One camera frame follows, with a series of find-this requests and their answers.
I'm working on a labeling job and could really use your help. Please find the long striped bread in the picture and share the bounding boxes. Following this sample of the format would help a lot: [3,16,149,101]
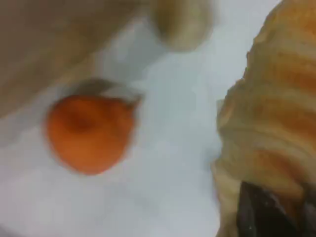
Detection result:
[211,0,316,237]

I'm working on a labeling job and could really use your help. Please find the orange fruit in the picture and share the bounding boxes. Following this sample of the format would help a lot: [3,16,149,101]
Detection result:
[45,93,139,176]

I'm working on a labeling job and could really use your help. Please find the pale round bun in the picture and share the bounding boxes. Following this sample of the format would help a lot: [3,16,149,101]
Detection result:
[152,0,215,52]

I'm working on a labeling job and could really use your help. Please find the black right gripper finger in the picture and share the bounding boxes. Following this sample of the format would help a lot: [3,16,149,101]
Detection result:
[305,197,316,237]
[236,181,304,237]

